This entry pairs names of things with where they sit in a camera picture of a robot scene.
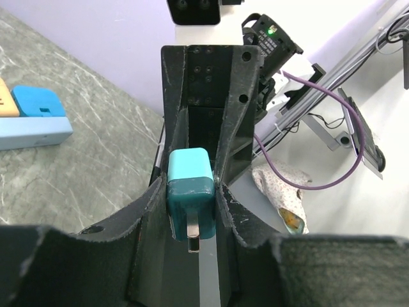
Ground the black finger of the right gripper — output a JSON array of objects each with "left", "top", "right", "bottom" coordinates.
[{"left": 149, "top": 45, "right": 188, "bottom": 184}]

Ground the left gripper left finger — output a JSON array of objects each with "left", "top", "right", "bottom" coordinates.
[{"left": 1, "top": 177, "right": 166, "bottom": 306}]

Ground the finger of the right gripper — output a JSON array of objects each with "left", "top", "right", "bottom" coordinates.
[{"left": 214, "top": 45, "right": 261, "bottom": 185}]

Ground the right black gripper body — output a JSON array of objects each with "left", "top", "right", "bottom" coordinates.
[{"left": 184, "top": 45, "right": 233, "bottom": 160}]

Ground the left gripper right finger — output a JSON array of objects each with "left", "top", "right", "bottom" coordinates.
[{"left": 215, "top": 184, "right": 408, "bottom": 306}]

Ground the teal cube adapter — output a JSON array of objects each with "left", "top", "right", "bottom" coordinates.
[{"left": 167, "top": 148, "right": 215, "bottom": 253}]

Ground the wooden cube plug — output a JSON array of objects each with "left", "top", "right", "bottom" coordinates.
[{"left": 0, "top": 78, "right": 20, "bottom": 118}]

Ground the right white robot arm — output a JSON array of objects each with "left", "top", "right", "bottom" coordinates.
[{"left": 151, "top": 13, "right": 302, "bottom": 183}]

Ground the floral cloth bag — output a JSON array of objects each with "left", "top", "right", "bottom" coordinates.
[{"left": 251, "top": 163, "right": 309, "bottom": 234}]

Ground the grey monitor stand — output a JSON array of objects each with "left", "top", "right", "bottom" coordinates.
[{"left": 303, "top": 87, "right": 386, "bottom": 179}]

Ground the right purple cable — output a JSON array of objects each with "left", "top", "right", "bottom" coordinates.
[{"left": 254, "top": 70, "right": 367, "bottom": 191}]

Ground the aluminium frame rail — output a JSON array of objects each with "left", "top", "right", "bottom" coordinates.
[{"left": 254, "top": 31, "right": 409, "bottom": 151}]

